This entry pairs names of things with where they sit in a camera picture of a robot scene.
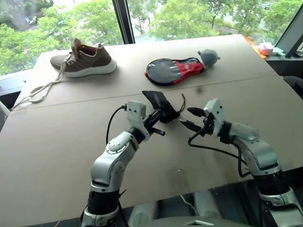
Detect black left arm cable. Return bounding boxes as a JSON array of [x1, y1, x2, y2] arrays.
[[106, 105, 129, 145]]

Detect black chair back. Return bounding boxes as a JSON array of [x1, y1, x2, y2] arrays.
[[282, 76, 303, 101]]

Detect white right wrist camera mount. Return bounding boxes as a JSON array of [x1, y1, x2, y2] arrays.
[[203, 97, 225, 138]]

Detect pale grey chair edge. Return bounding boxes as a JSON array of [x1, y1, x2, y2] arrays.
[[0, 101, 11, 133]]

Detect dark window pillar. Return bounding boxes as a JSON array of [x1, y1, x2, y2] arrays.
[[112, 0, 136, 45]]

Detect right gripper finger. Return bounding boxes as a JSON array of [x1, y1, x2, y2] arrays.
[[178, 120, 205, 133], [187, 106, 206, 118]]

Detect teal small object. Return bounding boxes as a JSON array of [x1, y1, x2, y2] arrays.
[[273, 46, 286, 57]]

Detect white thin cable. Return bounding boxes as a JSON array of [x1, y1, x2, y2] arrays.
[[179, 194, 200, 216]]

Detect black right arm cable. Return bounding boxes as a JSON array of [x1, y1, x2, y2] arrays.
[[187, 129, 252, 177]]

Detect black drawstring pouch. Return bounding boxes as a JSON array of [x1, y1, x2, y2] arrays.
[[142, 90, 187, 124]]

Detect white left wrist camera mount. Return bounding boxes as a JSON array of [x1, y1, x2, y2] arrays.
[[126, 100, 147, 125]]

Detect grey round plush toy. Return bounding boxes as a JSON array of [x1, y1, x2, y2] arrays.
[[197, 49, 221, 69]]

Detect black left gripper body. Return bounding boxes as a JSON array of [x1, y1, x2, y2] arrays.
[[142, 111, 164, 138]]

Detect dark slanted window frame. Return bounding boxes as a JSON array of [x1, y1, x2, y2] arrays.
[[274, 0, 303, 59]]

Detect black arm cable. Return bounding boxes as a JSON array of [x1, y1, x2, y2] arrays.
[[106, 105, 129, 145], [187, 129, 252, 177]]

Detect white cylinder under table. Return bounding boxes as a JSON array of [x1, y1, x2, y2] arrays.
[[131, 201, 159, 227], [193, 189, 223, 218]]

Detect paddle in black red cover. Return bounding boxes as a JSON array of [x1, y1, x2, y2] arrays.
[[144, 56, 205, 86]]

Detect brown sneaker with white sole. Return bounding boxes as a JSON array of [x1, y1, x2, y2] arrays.
[[14, 37, 118, 112]]

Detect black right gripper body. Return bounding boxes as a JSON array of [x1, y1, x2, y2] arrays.
[[200, 113, 215, 138]]

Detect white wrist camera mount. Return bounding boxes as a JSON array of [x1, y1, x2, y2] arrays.
[[126, 100, 147, 125], [203, 97, 225, 138]]

